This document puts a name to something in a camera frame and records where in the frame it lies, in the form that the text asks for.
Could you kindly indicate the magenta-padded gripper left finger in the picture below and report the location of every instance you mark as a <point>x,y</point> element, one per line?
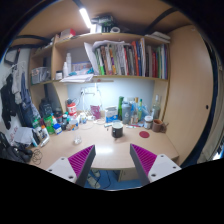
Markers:
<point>80,161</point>

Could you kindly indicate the blue-lidded white bottle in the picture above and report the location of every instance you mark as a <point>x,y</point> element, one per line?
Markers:
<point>57,128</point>

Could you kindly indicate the wooden shelf unit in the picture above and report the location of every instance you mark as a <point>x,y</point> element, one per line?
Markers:
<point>110,60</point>

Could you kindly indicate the black bag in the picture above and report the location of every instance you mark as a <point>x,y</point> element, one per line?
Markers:
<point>15,151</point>

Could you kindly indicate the white wall socket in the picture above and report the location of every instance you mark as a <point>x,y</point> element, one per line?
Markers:
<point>83,90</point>

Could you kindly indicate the silver can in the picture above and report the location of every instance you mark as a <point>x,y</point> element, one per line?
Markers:
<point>45,141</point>

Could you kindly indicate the clear red-capped drink bottle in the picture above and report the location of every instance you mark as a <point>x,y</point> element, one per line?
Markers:
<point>77,133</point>

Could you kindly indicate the grey shaker bottle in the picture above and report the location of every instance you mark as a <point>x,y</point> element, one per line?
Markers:
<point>126,113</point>

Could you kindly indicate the white-lidded brown jar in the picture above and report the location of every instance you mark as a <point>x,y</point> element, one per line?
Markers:
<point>148,122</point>

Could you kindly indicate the dark hanging clothes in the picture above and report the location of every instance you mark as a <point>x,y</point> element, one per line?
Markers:
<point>10,96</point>

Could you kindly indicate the green plastic container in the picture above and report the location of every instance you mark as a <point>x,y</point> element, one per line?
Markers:
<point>49,122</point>

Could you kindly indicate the magenta box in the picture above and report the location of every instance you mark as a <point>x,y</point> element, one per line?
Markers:
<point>95,112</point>

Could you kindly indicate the brown mug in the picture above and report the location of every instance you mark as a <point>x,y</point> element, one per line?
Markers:
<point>156,126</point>

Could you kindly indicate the orange-capped white bottle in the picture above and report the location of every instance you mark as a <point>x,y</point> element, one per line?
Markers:
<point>44,131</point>

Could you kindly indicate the clear glass bottle white cap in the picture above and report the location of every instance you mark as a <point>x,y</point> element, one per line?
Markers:
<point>155,108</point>

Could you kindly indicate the red and white can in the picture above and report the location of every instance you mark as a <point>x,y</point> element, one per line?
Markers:
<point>71,109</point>

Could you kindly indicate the ceiling light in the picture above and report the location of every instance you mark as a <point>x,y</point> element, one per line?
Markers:
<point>85,17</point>

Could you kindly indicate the black mug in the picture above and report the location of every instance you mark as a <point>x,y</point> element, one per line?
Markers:
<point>117,130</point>

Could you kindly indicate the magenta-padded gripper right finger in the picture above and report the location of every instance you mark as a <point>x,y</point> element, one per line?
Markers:
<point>145,160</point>

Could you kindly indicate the green bottle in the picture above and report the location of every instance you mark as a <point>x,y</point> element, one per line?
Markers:
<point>120,107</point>

